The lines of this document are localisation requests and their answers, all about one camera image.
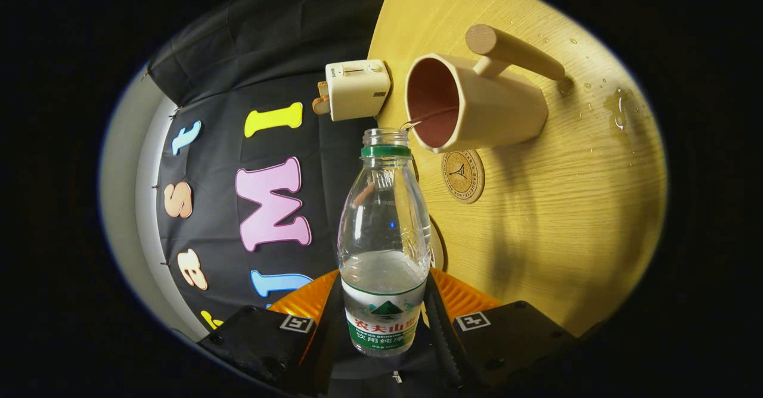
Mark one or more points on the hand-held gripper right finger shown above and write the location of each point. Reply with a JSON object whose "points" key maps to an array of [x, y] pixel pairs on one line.
{"points": [[506, 341]]}

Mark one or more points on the toasted bread slice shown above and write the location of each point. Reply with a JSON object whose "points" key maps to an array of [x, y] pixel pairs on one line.
{"points": [[320, 101]]}

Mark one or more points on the black backdrop cloth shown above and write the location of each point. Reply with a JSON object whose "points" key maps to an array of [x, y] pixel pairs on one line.
{"points": [[268, 46]]}

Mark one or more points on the round cork coaster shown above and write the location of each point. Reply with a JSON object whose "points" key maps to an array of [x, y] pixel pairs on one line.
{"points": [[463, 176]]}

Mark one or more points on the white toaster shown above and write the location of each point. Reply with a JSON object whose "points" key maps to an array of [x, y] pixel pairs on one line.
{"points": [[357, 91]]}

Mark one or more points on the clear plastic juice bottle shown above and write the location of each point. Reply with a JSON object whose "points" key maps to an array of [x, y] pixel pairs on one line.
{"points": [[384, 237]]}

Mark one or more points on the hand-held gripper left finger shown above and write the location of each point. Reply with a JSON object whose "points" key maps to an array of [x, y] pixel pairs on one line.
{"points": [[262, 341]]}

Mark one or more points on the wooden table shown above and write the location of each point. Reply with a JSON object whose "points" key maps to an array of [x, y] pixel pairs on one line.
{"points": [[536, 237]]}

